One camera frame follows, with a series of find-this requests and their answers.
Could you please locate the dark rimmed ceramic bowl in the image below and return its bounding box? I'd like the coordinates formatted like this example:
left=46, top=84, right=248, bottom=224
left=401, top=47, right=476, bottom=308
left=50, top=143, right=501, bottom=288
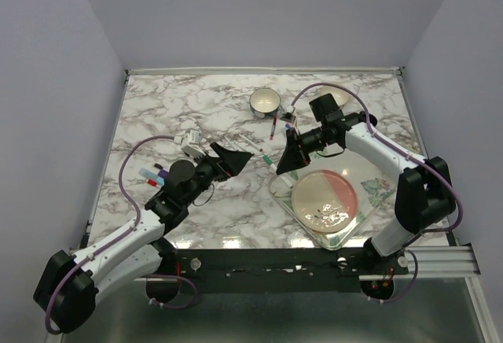
left=249, top=88, right=281, bottom=118

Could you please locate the white pen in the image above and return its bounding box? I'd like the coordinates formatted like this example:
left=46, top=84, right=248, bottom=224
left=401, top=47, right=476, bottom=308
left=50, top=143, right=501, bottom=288
left=223, top=135, right=239, bottom=151

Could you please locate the red thin marker left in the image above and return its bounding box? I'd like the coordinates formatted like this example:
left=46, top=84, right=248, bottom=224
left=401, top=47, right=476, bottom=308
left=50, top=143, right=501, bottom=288
left=147, top=179, right=159, bottom=187

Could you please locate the black capped white marker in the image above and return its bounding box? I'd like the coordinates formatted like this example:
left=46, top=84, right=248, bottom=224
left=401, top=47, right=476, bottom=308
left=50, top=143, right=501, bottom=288
left=237, top=139, right=253, bottom=152

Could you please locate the floral rectangular tray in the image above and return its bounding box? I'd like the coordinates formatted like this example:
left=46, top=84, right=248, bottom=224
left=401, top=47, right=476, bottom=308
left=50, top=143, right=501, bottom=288
left=268, top=156, right=395, bottom=251

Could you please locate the green white marker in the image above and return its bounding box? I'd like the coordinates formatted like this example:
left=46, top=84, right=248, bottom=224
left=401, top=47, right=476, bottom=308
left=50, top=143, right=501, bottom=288
left=263, top=154, right=293, bottom=189

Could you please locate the black mounting base bar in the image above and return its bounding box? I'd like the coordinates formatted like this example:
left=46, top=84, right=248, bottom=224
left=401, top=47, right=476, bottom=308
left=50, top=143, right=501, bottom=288
left=155, top=248, right=409, bottom=293

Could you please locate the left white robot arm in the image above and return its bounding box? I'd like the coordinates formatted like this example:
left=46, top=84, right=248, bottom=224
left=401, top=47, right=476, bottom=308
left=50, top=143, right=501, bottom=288
left=34, top=142, right=252, bottom=335

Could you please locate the pink and cream plate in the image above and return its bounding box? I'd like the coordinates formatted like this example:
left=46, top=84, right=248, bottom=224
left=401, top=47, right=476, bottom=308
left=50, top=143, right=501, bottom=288
left=292, top=170, right=358, bottom=234

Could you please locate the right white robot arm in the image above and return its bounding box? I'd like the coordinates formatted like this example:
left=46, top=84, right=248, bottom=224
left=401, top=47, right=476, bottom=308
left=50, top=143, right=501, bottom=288
left=276, top=94, right=456, bottom=274

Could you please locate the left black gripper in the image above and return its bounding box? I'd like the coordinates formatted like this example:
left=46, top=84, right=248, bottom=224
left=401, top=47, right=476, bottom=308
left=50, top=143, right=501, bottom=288
left=182, top=142, right=252, bottom=206

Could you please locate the striped cream bowl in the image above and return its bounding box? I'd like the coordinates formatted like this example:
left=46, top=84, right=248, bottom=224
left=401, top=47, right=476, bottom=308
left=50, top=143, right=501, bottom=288
left=320, top=86, right=351, bottom=108

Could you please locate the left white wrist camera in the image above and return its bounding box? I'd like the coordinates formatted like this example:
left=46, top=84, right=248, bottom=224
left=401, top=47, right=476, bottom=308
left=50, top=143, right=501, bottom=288
left=174, top=129, right=206, bottom=160

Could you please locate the small black cup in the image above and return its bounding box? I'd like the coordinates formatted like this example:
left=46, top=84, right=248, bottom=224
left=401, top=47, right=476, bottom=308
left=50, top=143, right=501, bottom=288
left=363, top=114, right=378, bottom=127

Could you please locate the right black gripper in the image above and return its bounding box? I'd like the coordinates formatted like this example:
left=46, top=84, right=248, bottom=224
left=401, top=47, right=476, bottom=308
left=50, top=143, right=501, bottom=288
left=277, top=124, right=328, bottom=174

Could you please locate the maroon gel pen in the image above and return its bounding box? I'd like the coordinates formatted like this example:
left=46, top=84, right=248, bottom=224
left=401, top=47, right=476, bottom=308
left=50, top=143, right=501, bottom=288
left=270, top=116, right=277, bottom=141

